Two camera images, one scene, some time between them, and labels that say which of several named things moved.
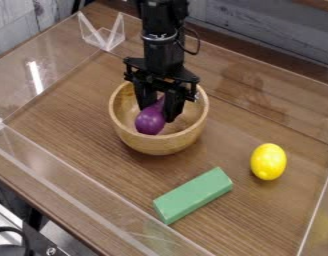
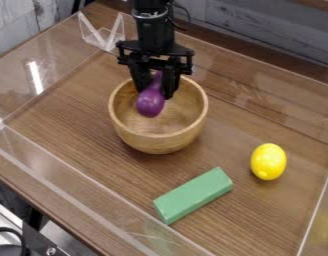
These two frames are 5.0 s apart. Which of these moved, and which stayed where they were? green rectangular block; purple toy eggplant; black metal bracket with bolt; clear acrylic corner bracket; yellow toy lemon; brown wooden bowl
Moved: purple toy eggplant
Stayed: clear acrylic corner bracket; brown wooden bowl; yellow toy lemon; black metal bracket with bolt; green rectangular block
